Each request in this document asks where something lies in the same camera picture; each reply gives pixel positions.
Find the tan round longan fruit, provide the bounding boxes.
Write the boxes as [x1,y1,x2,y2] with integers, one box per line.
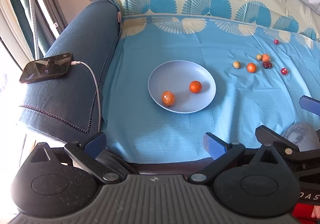
[233,61,240,69]

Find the wrapped orange in plate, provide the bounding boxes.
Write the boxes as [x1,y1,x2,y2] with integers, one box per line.
[162,91,175,107]

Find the window curtain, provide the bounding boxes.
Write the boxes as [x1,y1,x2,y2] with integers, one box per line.
[9,0,67,60]

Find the light blue round plate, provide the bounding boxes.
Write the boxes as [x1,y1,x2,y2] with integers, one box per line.
[148,60,216,114]

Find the blue fan-patterned cloth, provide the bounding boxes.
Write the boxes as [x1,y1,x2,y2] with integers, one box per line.
[114,0,319,164]

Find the bare orange in plate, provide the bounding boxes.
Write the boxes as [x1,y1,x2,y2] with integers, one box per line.
[189,80,202,94]

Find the bare orange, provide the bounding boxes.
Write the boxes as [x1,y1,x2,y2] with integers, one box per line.
[189,80,202,94]
[246,62,257,73]

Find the white charging cable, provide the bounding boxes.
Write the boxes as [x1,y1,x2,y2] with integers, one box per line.
[70,61,102,133]

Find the red fabric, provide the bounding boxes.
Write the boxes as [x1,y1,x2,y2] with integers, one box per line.
[292,203,320,224]

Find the black smartphone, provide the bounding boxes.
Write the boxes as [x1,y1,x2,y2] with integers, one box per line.
[19,53,73,84]

